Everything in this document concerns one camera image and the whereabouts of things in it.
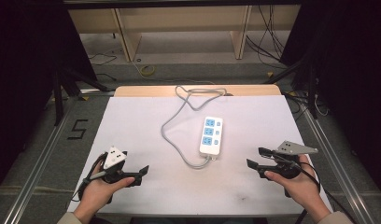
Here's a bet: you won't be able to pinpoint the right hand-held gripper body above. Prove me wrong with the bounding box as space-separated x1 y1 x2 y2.
262 140 319 181

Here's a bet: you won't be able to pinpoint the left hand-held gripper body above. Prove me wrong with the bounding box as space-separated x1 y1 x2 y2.
98 146 142 188

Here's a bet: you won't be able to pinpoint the person's left hand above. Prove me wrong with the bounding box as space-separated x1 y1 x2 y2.
74 161 136 217

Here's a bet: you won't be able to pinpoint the person's right hand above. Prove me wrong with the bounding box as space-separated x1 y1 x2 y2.
263 154 332 222

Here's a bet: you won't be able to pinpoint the white table mat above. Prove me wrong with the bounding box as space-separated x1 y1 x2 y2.
66 94 333 217

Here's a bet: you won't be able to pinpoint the white power strip blue sockets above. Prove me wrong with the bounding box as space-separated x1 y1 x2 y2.
199 116 224 157

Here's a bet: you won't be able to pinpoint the black metal stand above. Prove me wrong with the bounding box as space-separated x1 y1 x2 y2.
263 55 319 119
52 65 111 127

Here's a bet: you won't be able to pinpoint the black curtain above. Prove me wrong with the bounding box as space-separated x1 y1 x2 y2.
279 0 381 202
0 0 98 195

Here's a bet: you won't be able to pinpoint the light wooden shelf unit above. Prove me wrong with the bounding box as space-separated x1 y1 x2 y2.
67 4 302 63

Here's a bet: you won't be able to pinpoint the black overhead bar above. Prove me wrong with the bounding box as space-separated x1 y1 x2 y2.
62 0 303 10

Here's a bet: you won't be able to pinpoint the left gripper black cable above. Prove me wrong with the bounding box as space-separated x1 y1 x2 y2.
70 152 107 202

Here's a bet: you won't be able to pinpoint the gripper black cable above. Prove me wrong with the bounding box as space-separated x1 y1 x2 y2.
70 152 107 202
295 160 359 224

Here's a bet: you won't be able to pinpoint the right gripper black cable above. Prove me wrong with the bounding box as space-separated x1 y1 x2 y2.
295 160 359 224

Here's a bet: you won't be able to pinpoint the aluminium floor rail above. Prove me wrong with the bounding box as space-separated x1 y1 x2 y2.
2 95 77 224
300 102 375 224

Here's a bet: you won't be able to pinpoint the grey power strip cable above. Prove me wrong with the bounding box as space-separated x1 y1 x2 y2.
160 85 228 171

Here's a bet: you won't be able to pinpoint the white floor cable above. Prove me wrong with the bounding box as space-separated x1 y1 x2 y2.
314 92 331 118

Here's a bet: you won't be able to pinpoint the yellow coiled cable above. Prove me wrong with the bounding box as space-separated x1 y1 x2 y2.
131 59 156 78

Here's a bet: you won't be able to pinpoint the thin black floor cable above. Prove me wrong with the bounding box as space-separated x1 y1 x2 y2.
88 50 118 67

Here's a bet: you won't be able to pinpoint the bundle of black cables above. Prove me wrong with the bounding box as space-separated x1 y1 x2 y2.
245 4 289 67

